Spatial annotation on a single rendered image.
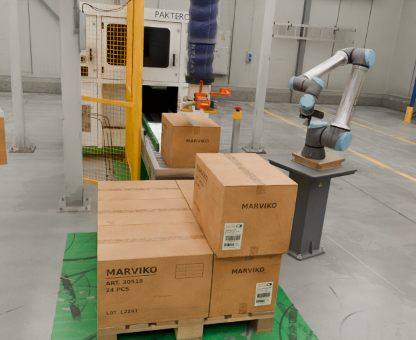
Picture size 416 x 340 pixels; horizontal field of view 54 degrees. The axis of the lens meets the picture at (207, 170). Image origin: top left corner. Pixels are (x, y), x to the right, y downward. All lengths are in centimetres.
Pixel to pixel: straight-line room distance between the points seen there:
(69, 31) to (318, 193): 246
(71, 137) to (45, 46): 828
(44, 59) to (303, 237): 984
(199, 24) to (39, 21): 911
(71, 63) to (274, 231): 241
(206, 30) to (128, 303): 203
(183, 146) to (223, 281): 141
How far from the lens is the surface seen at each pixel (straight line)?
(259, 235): 218
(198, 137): 339
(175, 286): 226
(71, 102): 388
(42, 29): 1210
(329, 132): 315
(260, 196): 209
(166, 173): 332
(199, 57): 327
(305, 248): 347
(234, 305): 243
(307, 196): 327
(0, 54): 1229
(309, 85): 277
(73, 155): 398
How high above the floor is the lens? 160
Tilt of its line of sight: 17 degrees down
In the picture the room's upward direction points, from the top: 4 degrees clockwise
